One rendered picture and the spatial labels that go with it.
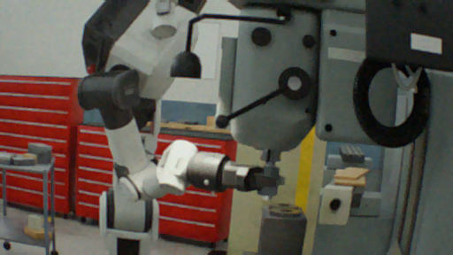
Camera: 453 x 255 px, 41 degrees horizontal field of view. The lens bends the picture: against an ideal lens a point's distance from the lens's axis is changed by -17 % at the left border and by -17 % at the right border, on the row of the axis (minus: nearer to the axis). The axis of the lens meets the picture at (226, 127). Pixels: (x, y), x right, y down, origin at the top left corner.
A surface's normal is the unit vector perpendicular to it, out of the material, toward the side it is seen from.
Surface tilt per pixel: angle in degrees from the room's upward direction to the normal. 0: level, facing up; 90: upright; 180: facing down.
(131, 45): 59
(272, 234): 90
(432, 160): 90
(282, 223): 90
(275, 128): 118
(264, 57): 90
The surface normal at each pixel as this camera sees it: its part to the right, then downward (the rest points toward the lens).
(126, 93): 0.91, 0.00
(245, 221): -0.17, 0.04
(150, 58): 0.23, -0.46
